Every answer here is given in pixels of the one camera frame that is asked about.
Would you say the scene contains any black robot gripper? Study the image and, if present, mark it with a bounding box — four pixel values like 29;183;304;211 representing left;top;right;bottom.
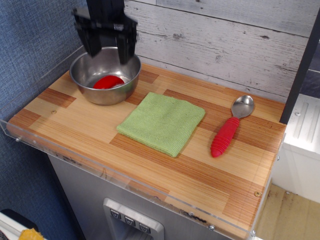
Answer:
72;0;138;65

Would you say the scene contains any red and white toy cake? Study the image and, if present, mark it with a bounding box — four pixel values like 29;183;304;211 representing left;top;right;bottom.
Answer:
93;75;125;90

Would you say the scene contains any stainless steel pot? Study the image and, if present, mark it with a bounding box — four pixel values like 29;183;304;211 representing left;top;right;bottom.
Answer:
69;47;142;106

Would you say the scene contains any green folded cloth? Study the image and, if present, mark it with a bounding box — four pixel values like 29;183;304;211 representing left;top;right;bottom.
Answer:
116;92;206;158

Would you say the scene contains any clear acrylic edge guard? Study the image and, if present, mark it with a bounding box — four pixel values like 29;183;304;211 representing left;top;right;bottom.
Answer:
5;64;286;240

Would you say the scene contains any silver toy fridge cabinet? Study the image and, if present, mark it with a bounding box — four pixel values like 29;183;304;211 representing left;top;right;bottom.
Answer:
47;152;235;240

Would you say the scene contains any fridge dispenser button panel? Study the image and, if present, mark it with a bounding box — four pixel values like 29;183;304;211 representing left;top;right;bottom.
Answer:
103;197;165;240

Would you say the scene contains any black and white object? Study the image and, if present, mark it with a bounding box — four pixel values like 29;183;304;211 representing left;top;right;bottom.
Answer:
0;209;39;240

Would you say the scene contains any yellow object at corner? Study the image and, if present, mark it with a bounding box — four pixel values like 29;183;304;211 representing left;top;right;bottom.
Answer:
18;228;45;240

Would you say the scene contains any white toy sink unit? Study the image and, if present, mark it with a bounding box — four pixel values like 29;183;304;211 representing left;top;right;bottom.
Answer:
271;94;320;203

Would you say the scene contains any red handled metal spoon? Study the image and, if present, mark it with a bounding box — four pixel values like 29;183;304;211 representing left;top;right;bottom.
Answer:
210;95;254;158

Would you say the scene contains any black vertical post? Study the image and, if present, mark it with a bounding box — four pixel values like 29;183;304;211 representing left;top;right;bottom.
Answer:
279;10;320;124

